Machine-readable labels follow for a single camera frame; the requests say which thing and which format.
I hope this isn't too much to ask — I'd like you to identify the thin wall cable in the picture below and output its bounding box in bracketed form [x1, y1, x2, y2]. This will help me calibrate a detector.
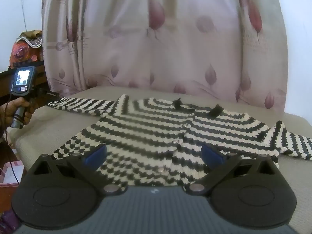
[21, 0, 28, 33]

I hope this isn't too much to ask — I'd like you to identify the dark wooden furniture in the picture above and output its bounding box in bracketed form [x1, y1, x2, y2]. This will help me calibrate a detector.
[0, 65, 50, 99]

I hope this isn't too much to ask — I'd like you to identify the black cable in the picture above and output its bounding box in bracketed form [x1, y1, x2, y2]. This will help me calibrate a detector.
[3, 97, 21, 184]

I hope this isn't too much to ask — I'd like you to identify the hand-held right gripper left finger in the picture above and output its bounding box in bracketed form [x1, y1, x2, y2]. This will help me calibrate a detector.
[30, 143, 121, 196]

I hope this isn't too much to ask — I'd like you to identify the pink striped box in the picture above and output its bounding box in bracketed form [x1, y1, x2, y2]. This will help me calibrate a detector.
[0, 161, 25, 189]

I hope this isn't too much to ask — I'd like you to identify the person's left hand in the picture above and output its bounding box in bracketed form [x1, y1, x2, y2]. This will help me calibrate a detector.
[0, 97, 36, 130]

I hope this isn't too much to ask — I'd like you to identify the beige mattress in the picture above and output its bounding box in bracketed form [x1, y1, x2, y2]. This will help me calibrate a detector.
[14, 85, 312, 234]

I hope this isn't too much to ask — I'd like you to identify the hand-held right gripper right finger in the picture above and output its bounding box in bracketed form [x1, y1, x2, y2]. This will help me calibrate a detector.
[183, 144, 281, 197]

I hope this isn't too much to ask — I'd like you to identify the black white striped knit cardigan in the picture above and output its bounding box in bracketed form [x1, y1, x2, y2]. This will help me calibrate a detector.
[47, 94, 312, 193]

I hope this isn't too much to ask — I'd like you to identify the pink floral curtain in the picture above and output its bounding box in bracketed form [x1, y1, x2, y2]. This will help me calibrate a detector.
[41, 0, 289, 113]

